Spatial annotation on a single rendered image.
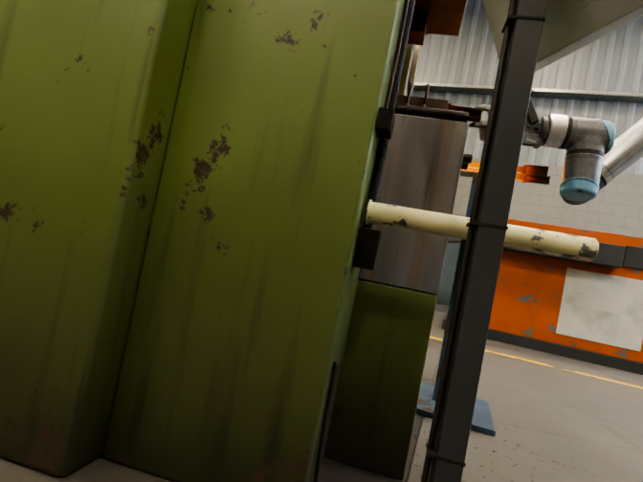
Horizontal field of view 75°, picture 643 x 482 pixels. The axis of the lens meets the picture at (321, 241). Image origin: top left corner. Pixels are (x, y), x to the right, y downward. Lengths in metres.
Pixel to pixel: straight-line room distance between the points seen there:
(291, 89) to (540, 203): 8.22
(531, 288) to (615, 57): 6.22
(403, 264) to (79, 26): 0.89
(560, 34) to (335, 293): 0.58
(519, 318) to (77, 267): 4.25
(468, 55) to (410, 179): 8.78
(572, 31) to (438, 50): 9.15
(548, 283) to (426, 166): 3.70
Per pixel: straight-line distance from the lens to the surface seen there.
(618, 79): 9.90
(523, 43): 0.76
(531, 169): 1.91
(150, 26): 0.98
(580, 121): 1.37
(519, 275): 4.70
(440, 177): 1.13
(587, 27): 0.82
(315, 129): 0.88
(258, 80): 0.95
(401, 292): 1.10
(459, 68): 9.74
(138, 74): 0.95
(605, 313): 4.85
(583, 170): 1.33
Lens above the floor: 0.51
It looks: 2 degrees up
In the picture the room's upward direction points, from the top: 11 degrees clockwise
